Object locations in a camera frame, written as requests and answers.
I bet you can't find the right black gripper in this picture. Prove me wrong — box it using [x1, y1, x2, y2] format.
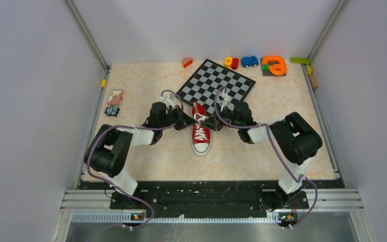
[201, 105, 242, 132]

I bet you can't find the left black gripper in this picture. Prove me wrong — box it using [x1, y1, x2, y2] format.
[160, 104, 198, 131]

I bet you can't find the red canvas sneaker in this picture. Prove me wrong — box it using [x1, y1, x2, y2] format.
[191, 102, 211, 156]

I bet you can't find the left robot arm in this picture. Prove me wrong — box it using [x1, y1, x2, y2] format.
[84, 102, 198, 208]

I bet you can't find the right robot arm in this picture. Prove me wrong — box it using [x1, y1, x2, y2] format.
[200, 102, 323, 208]

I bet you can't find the black grey checkerboard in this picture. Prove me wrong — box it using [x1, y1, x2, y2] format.
[177, 59, 256, 115]

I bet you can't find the orange half-round toy block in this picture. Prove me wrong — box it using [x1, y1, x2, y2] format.
[181, 57, 193, 69]

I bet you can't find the yellow toy cylinder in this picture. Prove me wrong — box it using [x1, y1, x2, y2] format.
[224, 56, 233, 69]

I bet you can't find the red toy cylinder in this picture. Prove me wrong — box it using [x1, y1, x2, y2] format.
[231, 58, 239, 70]

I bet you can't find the blue toy car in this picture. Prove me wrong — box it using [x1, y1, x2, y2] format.
[241, 56, 259, 68]

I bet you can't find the pink tangram card box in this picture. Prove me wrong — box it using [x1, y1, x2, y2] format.
[107, 89, 124, 106]

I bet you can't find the small blue toy robot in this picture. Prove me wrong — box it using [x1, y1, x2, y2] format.
[104, 105, 120, 117]

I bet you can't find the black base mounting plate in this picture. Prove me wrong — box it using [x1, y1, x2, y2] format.
[78, 180, 344, 221]

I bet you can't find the orange curved track toy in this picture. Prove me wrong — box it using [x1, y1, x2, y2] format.
[261, 55, 287, 76]

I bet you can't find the green flat block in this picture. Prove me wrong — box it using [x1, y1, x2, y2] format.
[290, 57, 310, 65]

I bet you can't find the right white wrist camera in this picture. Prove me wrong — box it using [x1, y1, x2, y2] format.
[218, 92, 232, 112]

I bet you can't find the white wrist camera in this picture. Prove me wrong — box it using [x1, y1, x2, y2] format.
[161, 93, 176, 109]
[218, 92, 232, 112]

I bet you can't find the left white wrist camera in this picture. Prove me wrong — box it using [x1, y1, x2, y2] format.
[161, 93, 176, 109]

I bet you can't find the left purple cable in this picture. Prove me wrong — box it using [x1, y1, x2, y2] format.
[85, 89, 185, 231]

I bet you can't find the purple cable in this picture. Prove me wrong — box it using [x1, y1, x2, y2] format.
[214, 86, 318, 230]
[85, 89, 185, 231]

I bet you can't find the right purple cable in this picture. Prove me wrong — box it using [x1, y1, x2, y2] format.
[214, 86, 318, 230]

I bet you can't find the wooden block on rail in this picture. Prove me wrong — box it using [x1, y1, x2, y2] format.
[308, 74, 319, 90]

